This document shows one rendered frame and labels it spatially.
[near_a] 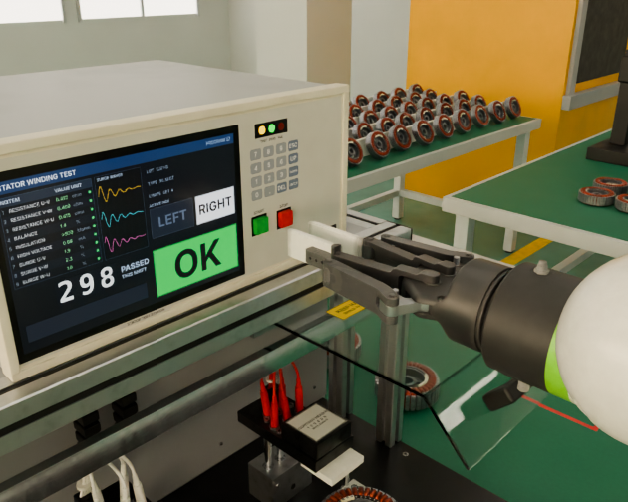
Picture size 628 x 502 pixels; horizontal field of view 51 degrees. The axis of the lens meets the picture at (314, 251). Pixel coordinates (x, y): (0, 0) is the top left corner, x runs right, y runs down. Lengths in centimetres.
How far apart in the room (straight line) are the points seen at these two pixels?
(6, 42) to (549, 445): 675
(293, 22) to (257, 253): 390
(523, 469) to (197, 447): 49
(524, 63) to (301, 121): 348
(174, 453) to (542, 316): 60
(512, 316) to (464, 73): 391
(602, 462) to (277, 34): 396
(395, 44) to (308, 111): 625
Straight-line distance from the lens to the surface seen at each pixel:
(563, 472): 110
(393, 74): 703
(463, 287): 54
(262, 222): 73
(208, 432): 99
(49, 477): 65
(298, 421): 85
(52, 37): 754
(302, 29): 453
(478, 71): 433
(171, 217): 66
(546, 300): 51
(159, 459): 95
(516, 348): 51
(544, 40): 412
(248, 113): 69
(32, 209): 58
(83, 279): 62
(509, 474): 108
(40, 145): 57
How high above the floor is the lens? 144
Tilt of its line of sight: 23 degrees down
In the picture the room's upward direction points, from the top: straight up
